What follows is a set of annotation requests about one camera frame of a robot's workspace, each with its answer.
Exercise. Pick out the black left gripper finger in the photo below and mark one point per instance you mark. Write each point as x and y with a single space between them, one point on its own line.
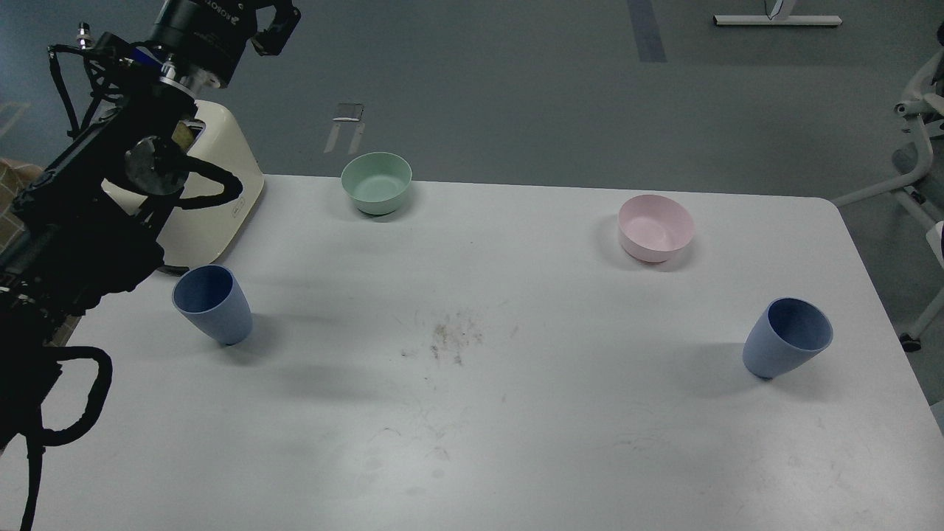
271 40

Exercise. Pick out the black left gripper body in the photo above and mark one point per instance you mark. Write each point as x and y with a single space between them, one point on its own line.
210 35

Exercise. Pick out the blue cup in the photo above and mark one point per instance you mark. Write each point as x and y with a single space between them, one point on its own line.
211 299
788 333

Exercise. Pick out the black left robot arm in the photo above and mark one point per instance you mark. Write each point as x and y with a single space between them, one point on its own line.
92 218

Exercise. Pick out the green bowl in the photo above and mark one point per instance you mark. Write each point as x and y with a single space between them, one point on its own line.
377 183

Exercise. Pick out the cream white toaster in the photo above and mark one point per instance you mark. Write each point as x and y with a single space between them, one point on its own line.
209 167

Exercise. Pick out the brown checkered cloth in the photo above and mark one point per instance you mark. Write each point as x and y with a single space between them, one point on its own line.
15 177

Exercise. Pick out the pink bowl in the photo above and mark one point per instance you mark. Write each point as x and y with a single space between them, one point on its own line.
654 228

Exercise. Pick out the white table base bar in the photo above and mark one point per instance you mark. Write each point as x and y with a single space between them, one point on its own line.
778 14

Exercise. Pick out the white office chair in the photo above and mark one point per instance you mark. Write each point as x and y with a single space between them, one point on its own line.
920 107

